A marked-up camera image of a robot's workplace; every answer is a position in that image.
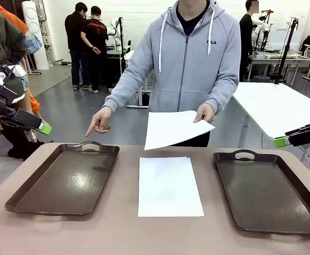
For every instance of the person's left forearm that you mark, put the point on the person's left forearm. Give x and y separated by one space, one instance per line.
221 95

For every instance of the white A4 paper sheet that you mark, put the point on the white A4 paper sheet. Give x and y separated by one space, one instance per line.
170 130

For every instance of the blue patterned cloth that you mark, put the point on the blue patterned cloth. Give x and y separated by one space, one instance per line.
33 42

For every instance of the black trousers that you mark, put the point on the black trousers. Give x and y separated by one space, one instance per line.
197 140

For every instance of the white box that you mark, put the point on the white box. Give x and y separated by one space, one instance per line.
279 40

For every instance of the white table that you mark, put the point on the white table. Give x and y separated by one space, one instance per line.
277 106

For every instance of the dark green padded jacket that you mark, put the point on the dark green padded jacket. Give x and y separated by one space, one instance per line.
3 40

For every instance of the dark brown plastic tray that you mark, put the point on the dark brown plastic tray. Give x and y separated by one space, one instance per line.
64 180
266 194

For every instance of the white robot with black arms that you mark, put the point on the white robot with black arms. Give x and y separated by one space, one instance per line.
262 26

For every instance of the small white wrist module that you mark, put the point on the small white wrist module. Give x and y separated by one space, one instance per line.
18 71

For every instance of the person's right hand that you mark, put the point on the person's right hand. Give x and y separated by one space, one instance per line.
101 119

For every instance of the white A4 paper stack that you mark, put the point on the white A4 paper stack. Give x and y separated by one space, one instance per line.
170 186

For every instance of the long white desk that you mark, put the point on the long white desk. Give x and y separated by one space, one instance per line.
277 57

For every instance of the man in red-printed black shirt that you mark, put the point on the man in red-printed black shirt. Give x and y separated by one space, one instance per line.
96 34

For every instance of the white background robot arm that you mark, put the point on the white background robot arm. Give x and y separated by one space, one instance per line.
115 26

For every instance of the man in plain black shirt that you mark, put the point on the man in plain black shirt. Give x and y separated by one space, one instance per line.
73 40

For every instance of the black tripod pole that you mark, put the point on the black tripod pole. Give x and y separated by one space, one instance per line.
287 47

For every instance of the person in grey hoodie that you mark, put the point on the person in grey hoodie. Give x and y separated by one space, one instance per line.
186 66

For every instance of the man in black sweater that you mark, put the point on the man in black sweater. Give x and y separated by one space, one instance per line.
246 40

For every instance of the orange garment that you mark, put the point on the orange garment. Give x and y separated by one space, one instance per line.
13 18

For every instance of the person's left hand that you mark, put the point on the person's left hand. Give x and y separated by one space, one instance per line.
205 112

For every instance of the grey round stool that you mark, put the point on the grey round stool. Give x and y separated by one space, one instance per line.
261 78

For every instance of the person's right forearm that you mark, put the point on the person's right forearm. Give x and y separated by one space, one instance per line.
125 87

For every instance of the black mannequin stand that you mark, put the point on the black mannequin stand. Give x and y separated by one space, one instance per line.
19 146

